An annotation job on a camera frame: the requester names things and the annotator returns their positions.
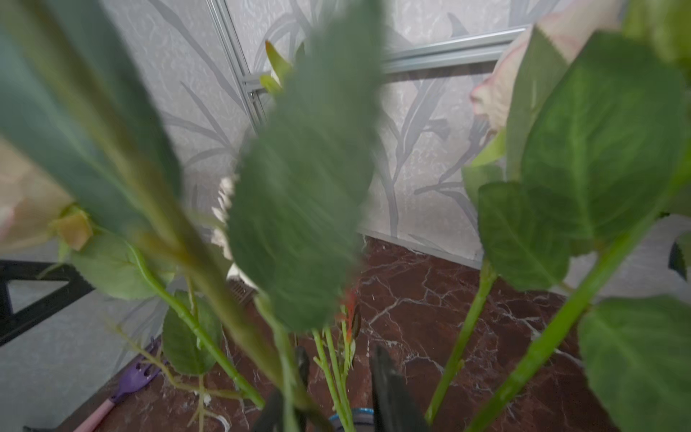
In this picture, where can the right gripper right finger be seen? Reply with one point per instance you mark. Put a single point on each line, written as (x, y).
(394, 408)

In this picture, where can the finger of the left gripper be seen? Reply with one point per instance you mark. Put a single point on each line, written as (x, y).
(32, 292)

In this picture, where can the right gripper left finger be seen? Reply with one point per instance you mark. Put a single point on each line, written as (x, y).
(271, 418)

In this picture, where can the purple glass vase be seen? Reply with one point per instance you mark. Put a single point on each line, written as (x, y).
(363, 419)

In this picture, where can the large cream pink rose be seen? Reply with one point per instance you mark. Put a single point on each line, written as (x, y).
(35, 210)

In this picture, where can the pale pink peony stem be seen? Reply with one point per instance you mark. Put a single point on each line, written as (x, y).
(301, 188)

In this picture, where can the small white rose stem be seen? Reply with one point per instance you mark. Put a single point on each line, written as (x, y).
(516, 247)

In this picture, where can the purple pink garden fork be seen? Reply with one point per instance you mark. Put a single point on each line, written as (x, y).
(134, 378)

